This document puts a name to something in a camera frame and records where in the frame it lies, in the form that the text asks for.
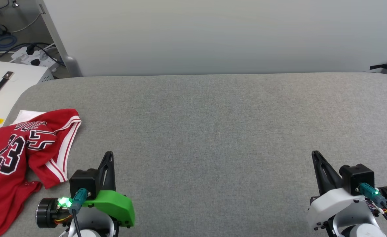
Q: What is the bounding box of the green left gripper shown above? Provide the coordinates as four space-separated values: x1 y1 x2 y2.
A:
36 151 136 229

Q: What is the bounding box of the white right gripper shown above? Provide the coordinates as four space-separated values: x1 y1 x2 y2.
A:
306 150 387 231

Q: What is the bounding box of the red basketball jersey number 23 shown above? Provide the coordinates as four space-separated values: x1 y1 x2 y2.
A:
0 108 82 237

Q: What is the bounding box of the white equipment box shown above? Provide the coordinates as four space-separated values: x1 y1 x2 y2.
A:
0 60 54 140

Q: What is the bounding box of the white power strip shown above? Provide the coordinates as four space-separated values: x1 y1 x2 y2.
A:
11 45 60 71

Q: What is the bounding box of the white partition panel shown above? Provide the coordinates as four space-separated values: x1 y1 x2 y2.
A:
36 0 387 77

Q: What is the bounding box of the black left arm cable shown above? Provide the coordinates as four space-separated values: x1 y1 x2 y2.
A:
68 188 89 237

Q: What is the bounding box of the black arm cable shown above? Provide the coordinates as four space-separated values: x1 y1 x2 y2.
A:
356 182 387 231
68 188 89 237

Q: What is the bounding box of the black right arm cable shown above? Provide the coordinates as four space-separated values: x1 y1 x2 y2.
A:
356 182 387 231

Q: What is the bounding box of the blue coiled cable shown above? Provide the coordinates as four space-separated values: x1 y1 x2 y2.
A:
0 32 18 52

